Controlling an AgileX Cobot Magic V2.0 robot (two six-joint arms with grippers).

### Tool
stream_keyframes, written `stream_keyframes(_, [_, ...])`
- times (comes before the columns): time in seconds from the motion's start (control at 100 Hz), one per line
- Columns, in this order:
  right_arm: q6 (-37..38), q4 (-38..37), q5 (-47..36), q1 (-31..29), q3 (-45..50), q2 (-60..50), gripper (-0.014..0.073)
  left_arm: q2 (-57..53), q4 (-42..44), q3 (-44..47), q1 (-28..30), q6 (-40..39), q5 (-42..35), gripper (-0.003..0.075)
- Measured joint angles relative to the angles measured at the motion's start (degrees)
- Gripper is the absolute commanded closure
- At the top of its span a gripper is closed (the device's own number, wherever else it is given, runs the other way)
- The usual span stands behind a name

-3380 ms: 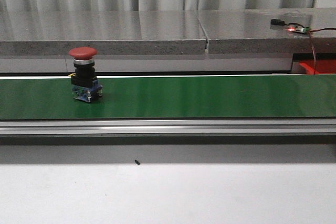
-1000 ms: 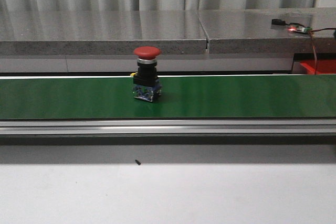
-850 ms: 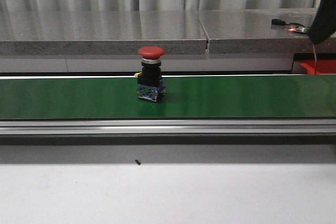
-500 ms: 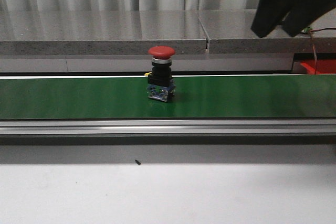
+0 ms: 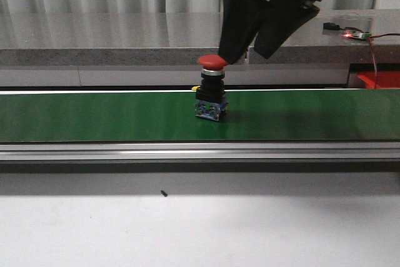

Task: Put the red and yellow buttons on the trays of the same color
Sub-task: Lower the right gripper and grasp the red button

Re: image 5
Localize grey stone countertop slab right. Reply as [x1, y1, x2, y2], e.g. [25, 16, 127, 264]
[247, 9, 399, 64]

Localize green conveyor belt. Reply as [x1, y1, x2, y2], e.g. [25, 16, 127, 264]
[0, 88, 400, 143]

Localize aluminium conveyor side rail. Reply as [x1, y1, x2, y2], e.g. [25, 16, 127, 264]
[1, 141, 399, 163]

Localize red plastic bin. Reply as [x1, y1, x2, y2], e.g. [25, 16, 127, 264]
[357, 71, 400, 89]

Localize red mushroom push button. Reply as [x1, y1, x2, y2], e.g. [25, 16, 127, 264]
[192, 54, 229, 121]

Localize grey stone countertop slab left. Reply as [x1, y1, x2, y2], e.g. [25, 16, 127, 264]
[0, 12, 246, 68]

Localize small green circuit board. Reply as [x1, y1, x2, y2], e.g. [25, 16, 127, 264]
[343, 30, 371, 41]

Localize black usb plug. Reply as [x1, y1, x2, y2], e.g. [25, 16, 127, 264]
[322, 23, 341, 31]

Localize red and brown wire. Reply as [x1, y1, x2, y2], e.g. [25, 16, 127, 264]
[364, 33, 400, 90]

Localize grey stone countertop slab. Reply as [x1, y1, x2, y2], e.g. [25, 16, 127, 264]
[247, 9, 399, 64]
[0, 12, 246, 68]

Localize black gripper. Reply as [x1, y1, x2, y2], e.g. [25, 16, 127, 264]
[218, 0, 322, 64]

